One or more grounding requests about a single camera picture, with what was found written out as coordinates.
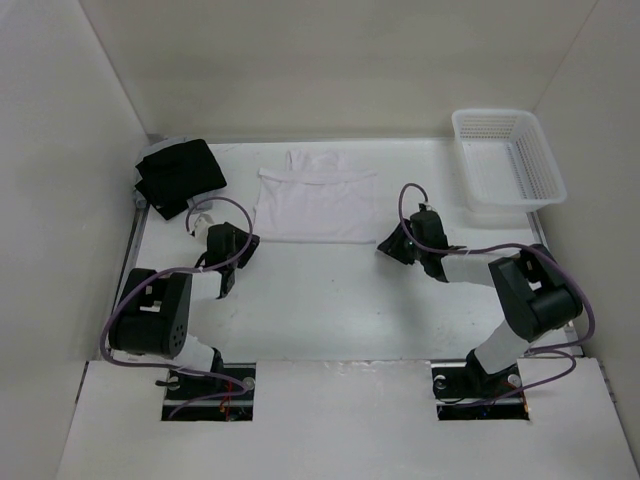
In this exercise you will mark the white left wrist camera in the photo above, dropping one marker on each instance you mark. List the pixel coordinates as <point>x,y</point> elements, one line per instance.
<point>201,226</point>

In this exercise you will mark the aluminium table rail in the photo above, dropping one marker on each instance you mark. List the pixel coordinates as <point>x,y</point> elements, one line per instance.
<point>555,339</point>
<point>125,225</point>

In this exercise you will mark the white tank top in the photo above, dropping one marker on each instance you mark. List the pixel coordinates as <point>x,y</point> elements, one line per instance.
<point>320,199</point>

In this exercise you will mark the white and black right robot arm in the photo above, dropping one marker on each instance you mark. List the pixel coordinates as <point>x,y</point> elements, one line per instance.
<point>533,296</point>

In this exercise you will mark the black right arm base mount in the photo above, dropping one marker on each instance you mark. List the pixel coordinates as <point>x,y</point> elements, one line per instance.
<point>466,394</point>

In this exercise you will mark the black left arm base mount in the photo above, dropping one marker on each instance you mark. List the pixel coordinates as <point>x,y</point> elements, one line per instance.
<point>189,398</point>

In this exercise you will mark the white plastic basket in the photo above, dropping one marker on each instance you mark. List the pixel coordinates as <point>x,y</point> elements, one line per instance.
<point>505,161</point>

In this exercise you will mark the aluminium left table rail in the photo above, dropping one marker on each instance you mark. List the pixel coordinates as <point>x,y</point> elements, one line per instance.
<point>125,225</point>

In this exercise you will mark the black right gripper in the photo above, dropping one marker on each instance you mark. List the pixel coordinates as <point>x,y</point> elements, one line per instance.
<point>392,245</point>

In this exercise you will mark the aluminium right table rail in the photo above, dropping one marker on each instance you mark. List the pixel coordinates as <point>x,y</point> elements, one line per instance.
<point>555,339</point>

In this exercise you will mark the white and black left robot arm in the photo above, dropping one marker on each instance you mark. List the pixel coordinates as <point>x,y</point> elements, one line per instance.
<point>154,325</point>

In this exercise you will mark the folded black tank top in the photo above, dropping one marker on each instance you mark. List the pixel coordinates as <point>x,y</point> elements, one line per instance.
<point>177,177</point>

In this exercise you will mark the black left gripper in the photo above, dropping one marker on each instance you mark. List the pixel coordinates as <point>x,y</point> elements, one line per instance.
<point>244,259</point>

